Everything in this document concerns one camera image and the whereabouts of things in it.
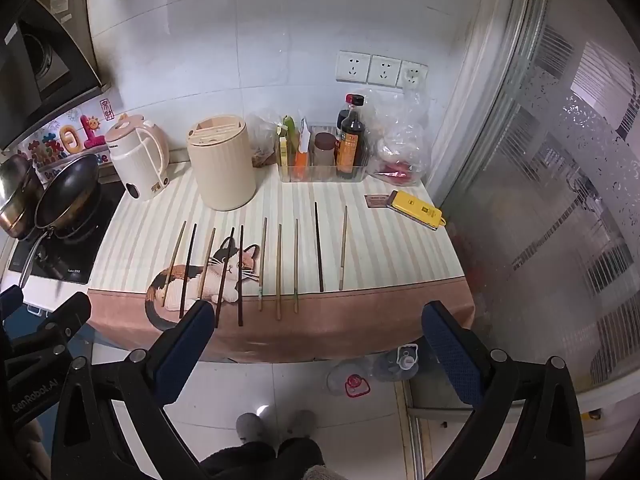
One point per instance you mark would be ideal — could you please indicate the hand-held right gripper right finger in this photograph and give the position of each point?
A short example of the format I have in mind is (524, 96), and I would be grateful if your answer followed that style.
(450, 355)

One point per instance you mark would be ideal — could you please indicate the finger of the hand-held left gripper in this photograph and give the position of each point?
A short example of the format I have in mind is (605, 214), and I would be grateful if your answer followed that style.
(11, 302)
(62, 317)

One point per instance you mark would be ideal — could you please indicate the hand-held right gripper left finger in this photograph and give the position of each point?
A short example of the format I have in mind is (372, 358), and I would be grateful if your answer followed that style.
(182, 347)

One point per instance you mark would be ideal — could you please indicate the dark wooden chopstick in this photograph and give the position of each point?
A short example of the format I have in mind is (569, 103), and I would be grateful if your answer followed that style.
(188, 271)
(225, 276)
(318, 247)
(241, 275)

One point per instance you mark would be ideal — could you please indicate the light bamboo chopstick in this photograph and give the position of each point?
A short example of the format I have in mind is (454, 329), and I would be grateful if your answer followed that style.
(207, 264)
(343, 248)
(174, 264)

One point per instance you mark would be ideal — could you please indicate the light chopstick with green band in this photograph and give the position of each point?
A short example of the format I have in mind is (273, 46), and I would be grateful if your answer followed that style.
(262, 264)

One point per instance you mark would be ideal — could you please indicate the cream ribbed chopstick holder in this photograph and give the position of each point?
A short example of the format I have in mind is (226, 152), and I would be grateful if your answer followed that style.
(222, 165)

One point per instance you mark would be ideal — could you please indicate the black induction cooktop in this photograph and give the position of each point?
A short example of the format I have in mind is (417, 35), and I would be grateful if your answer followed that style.
(95, 220)

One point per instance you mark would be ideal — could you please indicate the grey slipper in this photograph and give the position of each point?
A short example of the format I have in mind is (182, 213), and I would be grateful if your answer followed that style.
(250, 427)
(301, 425)

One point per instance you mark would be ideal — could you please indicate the copper coloured pot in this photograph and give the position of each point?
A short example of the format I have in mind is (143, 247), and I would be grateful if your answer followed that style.
(15, 195)

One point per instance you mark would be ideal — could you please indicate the striped cat print tablecloth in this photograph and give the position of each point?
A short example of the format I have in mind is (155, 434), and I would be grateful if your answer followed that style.
(390, 260)

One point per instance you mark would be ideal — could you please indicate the black wok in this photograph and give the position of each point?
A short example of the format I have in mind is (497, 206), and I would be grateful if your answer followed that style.
(67, 195)

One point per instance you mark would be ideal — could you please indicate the person's dark trousers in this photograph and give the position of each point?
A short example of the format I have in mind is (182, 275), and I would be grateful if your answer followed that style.
(260, 460)

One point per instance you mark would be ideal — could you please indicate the yellow flat device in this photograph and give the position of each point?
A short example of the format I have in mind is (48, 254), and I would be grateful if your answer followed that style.
(415, 209)

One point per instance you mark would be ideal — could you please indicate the small brown card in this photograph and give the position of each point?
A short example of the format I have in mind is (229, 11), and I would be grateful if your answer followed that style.
(377, 201)

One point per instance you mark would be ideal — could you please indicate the pink and white electric kettle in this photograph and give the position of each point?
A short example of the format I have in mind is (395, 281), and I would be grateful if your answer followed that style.
(132, 160)

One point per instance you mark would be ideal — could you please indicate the colourful patterned box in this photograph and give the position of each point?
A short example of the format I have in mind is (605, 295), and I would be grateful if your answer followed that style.
(70, 132)

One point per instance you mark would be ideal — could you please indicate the frosted glass sliding door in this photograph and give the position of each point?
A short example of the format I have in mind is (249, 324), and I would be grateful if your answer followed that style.
(575, 185)

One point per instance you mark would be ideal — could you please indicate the clear plastic organizer tray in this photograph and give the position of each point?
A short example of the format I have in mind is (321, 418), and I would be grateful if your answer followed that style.
(325, 174)

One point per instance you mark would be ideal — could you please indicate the clear plastic bag brown contents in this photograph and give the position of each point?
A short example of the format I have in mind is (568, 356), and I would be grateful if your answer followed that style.
(261, 137)

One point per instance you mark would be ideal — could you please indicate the yellow box with green top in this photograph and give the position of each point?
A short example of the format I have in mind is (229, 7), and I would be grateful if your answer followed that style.
(285, 147)

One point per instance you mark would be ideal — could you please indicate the clear plastic bag red contents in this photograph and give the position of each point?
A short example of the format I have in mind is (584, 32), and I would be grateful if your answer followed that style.
(400, 135)

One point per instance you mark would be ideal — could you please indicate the orange and white pouch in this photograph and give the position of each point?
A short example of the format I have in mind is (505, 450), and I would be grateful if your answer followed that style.
(303, 152)

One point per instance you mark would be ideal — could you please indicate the black range hood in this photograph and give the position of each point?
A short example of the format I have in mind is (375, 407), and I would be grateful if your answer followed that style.
(45, 70)

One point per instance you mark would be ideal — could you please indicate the soy sauce bottle red cap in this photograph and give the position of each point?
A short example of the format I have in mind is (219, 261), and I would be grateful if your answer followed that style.
(351, 140)

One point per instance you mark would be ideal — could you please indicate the brown lidded jar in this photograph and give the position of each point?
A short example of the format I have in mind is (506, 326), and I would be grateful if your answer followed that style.
(325, 149)

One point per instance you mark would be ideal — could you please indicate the small dark sauce bottle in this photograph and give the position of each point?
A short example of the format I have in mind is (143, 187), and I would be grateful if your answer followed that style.
(342, 119)

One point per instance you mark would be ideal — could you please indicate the white wall socket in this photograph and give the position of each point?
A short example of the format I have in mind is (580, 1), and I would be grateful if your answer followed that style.
(413, 75)
(384, 69)
(353, 66)

